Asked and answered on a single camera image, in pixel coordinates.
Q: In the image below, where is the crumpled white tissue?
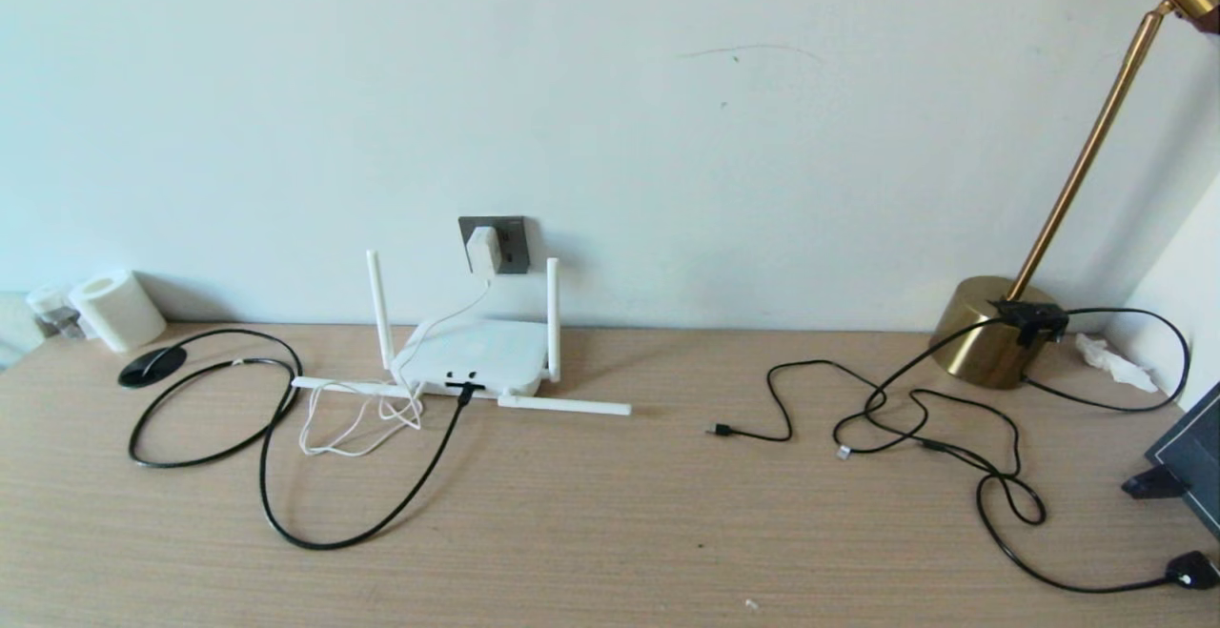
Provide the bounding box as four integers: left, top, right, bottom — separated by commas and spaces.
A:
1077, 333, 1164, 393

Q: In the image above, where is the black ethernet cable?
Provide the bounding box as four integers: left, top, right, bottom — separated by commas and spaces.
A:
129, 328, 483, 551

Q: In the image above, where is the black lamp cord with switch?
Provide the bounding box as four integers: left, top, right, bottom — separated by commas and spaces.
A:
834, 306, 1220, 596

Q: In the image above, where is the white power adapter with cord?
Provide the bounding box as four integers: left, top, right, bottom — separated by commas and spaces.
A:
298, 273, 497, 458

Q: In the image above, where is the white paper roll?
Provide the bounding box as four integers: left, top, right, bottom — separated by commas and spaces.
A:
69, 269, 168, 354

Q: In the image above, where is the grey wall socket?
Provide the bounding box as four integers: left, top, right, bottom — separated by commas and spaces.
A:
458, 216, 530, 274

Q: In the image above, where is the small clear container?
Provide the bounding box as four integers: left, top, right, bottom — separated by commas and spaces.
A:
26, 285, 82, 338

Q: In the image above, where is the black desk cable grommet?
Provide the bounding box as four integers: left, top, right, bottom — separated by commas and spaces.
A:
117, 347, 189, 389

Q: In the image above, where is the brass desk lamp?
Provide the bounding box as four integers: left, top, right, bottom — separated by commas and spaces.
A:
931, 0, 1220, 391

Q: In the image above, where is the white router with antennas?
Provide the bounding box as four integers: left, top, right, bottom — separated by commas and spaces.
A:
291, 249, 633, 416

